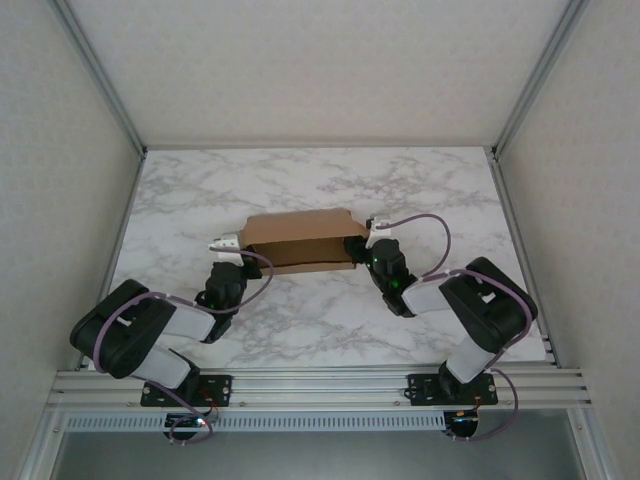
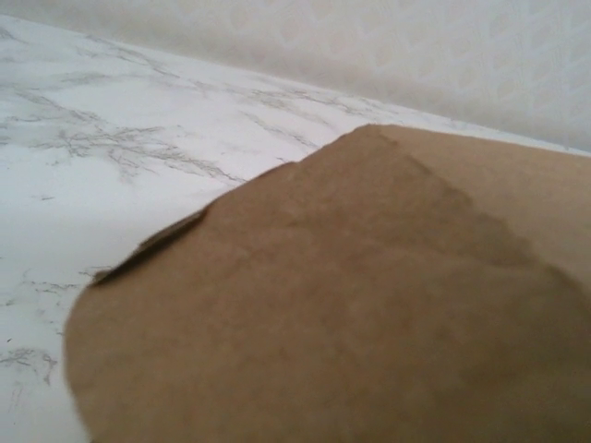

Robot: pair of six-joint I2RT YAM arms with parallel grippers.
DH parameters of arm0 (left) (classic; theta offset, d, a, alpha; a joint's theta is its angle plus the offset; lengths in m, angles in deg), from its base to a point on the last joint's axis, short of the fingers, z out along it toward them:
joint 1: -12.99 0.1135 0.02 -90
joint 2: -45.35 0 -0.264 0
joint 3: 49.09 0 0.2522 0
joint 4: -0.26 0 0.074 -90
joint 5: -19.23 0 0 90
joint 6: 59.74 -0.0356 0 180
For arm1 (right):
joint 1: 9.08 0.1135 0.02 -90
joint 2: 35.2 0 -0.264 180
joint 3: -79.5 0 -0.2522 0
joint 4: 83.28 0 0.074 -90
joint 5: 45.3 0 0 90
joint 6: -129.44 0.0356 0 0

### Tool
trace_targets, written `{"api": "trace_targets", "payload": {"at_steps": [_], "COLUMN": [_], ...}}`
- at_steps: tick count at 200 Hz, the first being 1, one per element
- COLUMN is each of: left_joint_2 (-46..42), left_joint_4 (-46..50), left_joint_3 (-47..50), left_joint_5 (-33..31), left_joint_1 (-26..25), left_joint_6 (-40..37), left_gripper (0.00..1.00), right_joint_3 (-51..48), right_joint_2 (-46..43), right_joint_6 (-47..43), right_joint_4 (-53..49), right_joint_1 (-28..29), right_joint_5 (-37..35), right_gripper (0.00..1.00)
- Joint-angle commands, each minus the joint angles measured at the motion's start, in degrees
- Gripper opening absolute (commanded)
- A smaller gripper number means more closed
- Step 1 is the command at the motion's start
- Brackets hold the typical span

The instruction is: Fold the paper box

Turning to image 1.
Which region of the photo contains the brown cardboard box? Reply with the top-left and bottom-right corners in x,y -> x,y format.
241,207 -> 373,276

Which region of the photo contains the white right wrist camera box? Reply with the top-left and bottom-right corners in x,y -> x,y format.
363,214 -> 395,250

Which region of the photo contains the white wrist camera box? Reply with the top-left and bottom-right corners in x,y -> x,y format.
206,231 -> 248,264
363,214 -> 395,250

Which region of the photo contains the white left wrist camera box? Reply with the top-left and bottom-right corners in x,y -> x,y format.
206,231 -> 248,264

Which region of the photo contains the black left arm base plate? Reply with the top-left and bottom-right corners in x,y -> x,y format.
140,373 -> 234,408

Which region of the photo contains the aluminium table side rail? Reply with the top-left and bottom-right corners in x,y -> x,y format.
483,147 -> 559,369
78,149 -> 147,372

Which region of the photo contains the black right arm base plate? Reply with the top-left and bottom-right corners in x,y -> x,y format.
407,372 -> 500,407

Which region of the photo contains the aluminium mounting rail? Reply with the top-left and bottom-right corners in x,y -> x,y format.
47,368 -> 594,413

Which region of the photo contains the white slotted cable duct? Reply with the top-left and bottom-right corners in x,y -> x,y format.
67,412 -> 447,432

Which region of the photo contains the aluminium frame post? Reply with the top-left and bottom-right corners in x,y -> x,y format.
52,0 -> 149,157
488,0 -> 592,160

